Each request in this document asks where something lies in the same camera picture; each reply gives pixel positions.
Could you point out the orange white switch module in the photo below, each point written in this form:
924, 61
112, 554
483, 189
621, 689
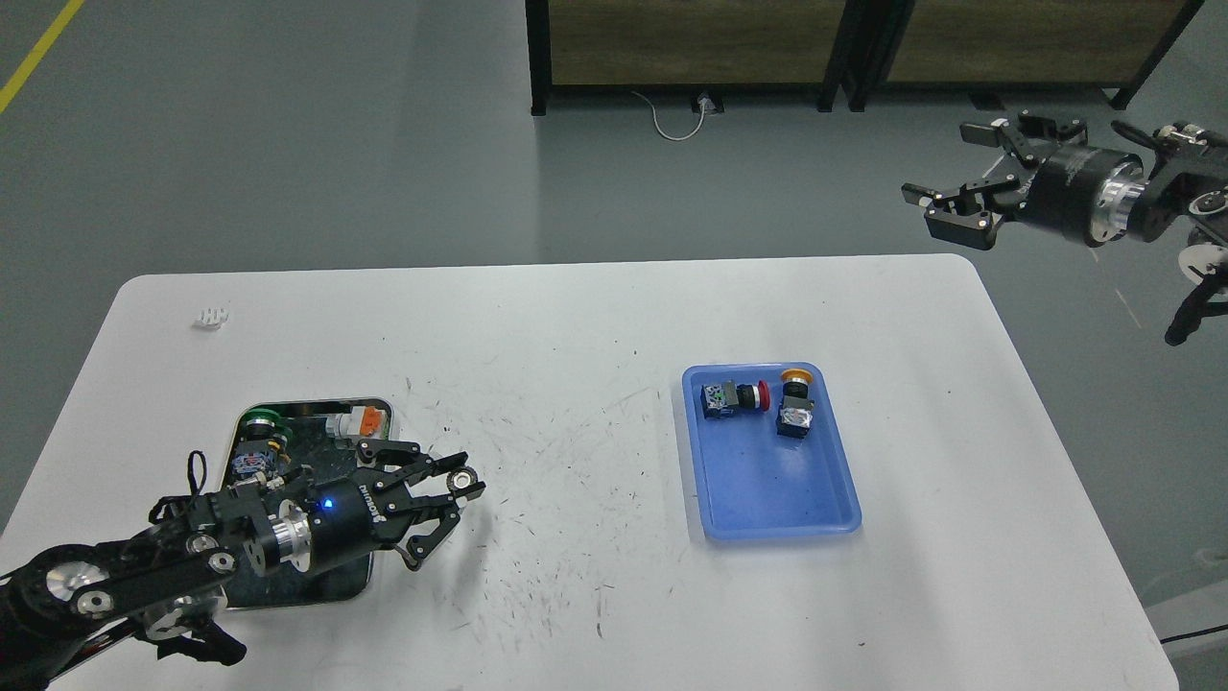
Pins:
361, 423

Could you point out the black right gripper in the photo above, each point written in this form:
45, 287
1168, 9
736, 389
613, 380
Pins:
1085, 195

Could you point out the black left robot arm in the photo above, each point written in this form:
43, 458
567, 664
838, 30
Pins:
166, 584

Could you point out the left wooden black-framed cabinet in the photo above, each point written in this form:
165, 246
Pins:
689, 47

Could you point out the red push button switch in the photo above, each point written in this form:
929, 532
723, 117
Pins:
729, 398

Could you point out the right wooden black-framed cabinet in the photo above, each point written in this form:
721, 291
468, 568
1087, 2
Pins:
985, 48

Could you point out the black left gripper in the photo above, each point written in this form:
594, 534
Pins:
346, 522

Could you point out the wooden black-framed cabinet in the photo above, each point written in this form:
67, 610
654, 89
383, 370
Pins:
985, 48
689, 47

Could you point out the green push button switch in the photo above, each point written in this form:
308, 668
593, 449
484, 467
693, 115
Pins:
260, 447

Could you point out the small white plastic part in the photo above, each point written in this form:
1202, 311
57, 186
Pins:
211, 319

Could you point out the silver metal tray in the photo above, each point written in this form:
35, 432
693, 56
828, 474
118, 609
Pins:
287, 588

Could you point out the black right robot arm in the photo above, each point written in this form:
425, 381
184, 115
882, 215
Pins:
1187, 180

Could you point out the blue plastic tray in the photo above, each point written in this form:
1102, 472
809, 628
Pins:
752, 483

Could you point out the yellow push button switch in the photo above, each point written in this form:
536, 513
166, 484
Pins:
796, 409

